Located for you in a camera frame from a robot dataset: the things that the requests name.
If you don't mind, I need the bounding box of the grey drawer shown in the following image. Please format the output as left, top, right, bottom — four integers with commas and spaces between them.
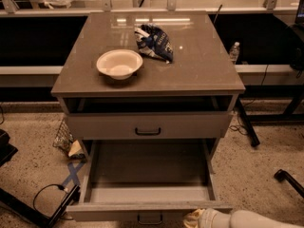
66, 112, 232, 140
67, 140, 232, 221

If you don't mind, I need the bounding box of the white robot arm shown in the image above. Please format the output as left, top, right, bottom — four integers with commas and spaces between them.
183, 208, 304, 228

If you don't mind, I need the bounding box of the grey drawer cabinet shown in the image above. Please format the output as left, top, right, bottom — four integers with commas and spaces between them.
51, 11, 244, 153

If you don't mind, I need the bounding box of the grey top drawer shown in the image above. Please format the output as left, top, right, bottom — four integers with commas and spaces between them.
66, 112, 232, 140

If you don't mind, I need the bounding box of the black chair leg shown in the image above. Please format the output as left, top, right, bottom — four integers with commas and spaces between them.
274, 169, 304, 199

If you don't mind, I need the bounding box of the black table leg right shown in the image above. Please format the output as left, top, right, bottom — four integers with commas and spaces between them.
236, 99, 260, 147

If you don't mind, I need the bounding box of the black metal stand left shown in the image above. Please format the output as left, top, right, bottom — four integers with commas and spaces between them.
0, 185, 80, 228

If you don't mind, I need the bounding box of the clear plastic water bottle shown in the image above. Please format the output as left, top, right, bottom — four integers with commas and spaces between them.
229, 42, 240, 64

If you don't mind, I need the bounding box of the white paper bowl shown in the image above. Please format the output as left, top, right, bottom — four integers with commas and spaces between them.
96, 49, 143, 80

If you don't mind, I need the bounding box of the blue white chip bag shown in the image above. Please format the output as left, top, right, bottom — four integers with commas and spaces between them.
134, 24, 173, 64

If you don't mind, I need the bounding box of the black monitor right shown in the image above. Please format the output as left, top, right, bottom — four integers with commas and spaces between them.
294, 0, 304, 24

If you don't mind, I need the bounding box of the black drawer handle middle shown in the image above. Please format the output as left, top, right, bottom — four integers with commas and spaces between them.
137, 213, 163, 225

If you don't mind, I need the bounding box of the black drawer handle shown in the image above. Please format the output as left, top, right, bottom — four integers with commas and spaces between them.
135, 127, 162, 136
137, 213, 163, 225

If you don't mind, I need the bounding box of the black drawer handle top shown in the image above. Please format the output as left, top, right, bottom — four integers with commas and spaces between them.
135, 127, 162, 136

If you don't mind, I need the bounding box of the wire mesh basket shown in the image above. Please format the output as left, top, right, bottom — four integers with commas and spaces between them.
52, 121, 85, 160

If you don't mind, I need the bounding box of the black cable on floor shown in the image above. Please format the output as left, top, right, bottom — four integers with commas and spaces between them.
32, 183, 69, 211

